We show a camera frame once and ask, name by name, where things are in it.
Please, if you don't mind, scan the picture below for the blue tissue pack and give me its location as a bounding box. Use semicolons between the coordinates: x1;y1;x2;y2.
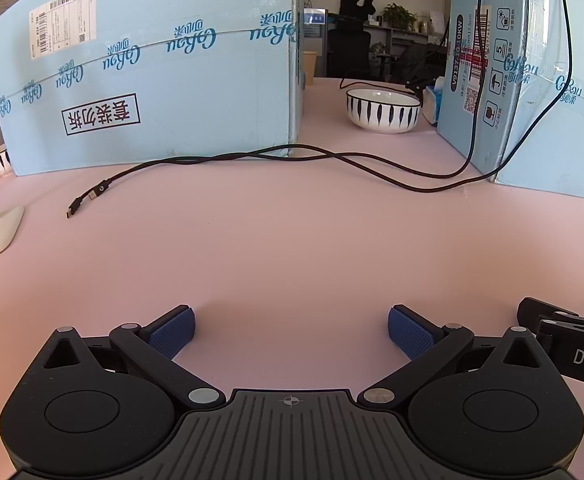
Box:
422;76;454;126

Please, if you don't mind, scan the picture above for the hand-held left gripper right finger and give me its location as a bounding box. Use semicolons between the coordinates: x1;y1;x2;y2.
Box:
357;304;548;408

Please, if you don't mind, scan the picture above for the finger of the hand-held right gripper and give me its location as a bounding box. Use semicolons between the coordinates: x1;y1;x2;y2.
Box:
517;297;580;333

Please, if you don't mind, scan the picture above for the large light blue cardboard box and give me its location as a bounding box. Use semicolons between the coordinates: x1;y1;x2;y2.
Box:
436;0;584;207

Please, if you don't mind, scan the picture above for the black cable with plug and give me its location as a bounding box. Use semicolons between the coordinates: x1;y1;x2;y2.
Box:
66;0;488;220

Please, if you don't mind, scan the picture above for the green potted plant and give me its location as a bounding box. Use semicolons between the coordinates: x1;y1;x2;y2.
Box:
382;2;418;31

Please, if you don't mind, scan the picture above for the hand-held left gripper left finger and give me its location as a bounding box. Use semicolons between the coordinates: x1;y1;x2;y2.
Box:
39;304;226;408

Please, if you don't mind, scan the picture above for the black office chair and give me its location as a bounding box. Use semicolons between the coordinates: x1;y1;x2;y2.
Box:
389;42;450;93
326;0;379;81

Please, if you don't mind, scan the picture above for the light blue box red stamp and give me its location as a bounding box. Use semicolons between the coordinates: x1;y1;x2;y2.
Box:
0;0;305;177

